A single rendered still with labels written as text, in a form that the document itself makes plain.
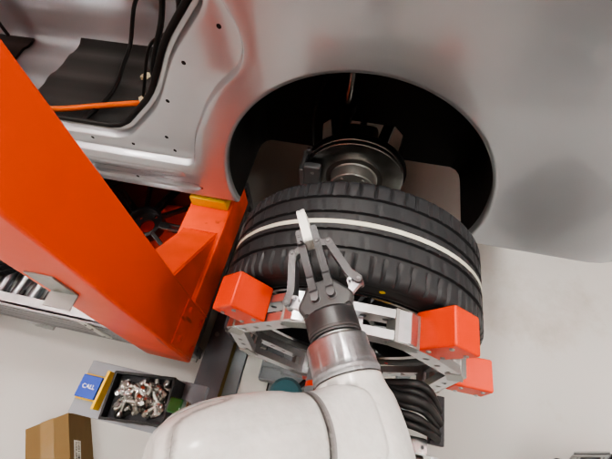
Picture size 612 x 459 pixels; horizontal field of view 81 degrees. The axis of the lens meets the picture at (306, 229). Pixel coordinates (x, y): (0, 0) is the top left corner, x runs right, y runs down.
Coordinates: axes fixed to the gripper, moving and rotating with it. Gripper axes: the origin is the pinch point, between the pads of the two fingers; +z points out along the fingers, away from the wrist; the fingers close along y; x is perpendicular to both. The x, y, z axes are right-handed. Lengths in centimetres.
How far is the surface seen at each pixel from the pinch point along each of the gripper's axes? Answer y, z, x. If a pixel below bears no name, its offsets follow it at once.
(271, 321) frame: -13.1, -6.8, -15.5
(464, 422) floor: 30, -20, -140
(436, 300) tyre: 18.5, -11.8, -18.8
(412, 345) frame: 11.1, -18.2, -19.8
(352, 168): 16, 43, -33
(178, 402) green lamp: -53, -6, -49
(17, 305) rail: -126, 52, -51
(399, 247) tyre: 15.3, -2.0, -12.4
